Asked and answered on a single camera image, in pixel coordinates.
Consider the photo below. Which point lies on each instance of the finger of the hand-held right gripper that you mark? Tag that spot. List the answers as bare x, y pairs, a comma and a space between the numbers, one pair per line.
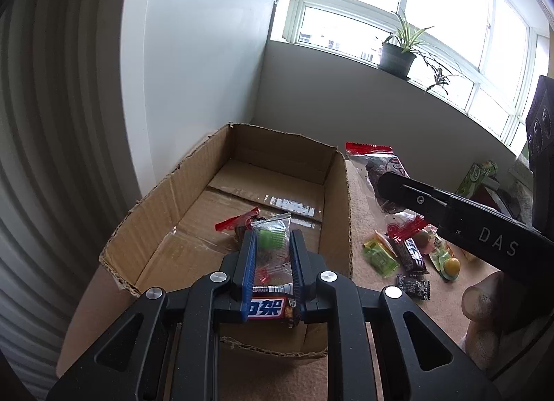
407, 197

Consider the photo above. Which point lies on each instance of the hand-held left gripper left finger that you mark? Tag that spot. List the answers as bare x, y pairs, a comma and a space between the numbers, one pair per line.
249, 280

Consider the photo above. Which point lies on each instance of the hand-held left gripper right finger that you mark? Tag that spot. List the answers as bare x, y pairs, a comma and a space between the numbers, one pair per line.
297, 280

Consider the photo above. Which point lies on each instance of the brown chocolate bar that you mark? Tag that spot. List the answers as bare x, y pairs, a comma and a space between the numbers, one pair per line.
270, 308

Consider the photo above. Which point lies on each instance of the clear packet with green jelly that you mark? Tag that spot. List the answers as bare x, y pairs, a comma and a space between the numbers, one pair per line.
272, 239

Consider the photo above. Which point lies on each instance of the large red-topped clear bag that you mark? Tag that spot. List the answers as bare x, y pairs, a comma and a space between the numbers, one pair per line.
368, 167

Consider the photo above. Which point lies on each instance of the brown cardboard box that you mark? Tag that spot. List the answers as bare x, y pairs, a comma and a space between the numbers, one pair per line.
259, 184

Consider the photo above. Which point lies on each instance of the person's right hand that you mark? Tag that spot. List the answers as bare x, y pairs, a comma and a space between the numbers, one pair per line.
480, 310

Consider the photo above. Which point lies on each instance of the red-topped fruit candy packet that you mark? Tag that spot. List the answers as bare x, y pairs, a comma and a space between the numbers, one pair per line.
407, 228

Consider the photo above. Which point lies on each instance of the yellow green candy packet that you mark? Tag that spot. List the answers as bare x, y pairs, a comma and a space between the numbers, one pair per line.
448, 264

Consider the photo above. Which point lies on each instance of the dark purple chocolate bar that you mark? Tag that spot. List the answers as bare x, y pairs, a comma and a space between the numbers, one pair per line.
411, 256

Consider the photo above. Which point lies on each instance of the small red-topped clear packet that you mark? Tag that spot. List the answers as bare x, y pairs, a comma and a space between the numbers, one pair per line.
236, 223

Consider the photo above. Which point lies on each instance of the white green snack packet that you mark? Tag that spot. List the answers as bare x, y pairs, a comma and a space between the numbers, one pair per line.
519, 184

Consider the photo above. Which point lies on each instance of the green carton box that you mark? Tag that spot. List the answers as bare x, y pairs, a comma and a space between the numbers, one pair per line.
474, 176

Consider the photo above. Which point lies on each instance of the pink beige blanket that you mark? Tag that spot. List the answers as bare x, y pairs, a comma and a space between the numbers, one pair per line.
372, 323

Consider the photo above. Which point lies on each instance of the black white small packet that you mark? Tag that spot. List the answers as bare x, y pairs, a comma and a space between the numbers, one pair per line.
414, 286

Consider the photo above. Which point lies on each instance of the potted spider plant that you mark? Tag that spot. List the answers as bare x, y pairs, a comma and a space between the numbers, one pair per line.
396, 57

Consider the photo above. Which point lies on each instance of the white cabinet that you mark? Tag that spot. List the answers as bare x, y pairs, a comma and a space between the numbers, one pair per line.
194, 59

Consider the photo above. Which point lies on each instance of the white slatted shutter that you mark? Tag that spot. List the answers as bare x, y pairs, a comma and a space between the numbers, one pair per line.
56, 124

